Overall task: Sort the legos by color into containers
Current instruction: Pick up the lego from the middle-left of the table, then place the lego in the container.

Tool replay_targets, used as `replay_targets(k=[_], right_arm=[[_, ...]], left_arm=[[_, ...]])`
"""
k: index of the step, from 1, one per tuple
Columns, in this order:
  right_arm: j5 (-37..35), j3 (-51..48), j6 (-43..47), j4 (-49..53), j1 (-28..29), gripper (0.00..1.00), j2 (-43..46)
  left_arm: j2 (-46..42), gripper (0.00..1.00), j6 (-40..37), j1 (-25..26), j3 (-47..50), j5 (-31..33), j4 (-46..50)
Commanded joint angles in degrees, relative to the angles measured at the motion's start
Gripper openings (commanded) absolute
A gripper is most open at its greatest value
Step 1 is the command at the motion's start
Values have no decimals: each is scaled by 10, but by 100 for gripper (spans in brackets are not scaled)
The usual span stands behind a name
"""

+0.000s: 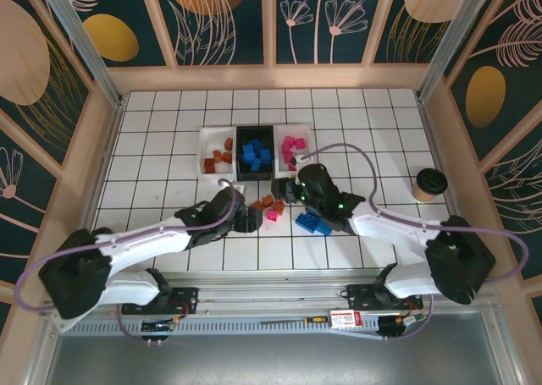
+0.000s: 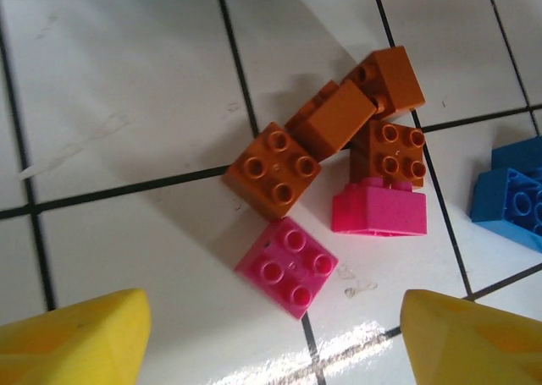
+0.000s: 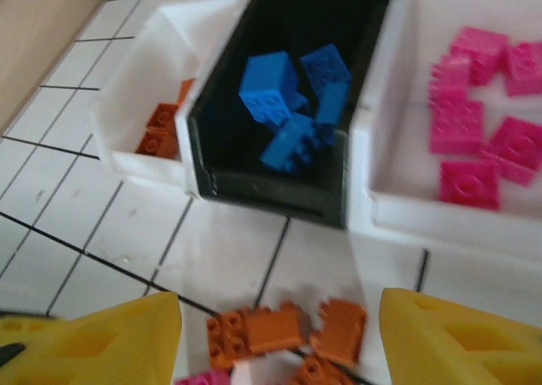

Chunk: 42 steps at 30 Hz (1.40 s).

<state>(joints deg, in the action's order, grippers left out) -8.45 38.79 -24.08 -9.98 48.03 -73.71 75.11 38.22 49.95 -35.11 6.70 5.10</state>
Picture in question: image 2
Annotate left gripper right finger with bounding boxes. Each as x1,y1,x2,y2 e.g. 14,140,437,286
400,289,542,385

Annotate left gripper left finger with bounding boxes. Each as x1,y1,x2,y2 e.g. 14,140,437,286
0,289,152,385

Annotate pink square lego brick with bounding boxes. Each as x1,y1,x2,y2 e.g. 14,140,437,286
233,215,340,321
331,176,429,237

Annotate orange square lego brick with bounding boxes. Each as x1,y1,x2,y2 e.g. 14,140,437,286
284,79,379,162
341,45,427,119
349,118,427,190
223,121,323,222

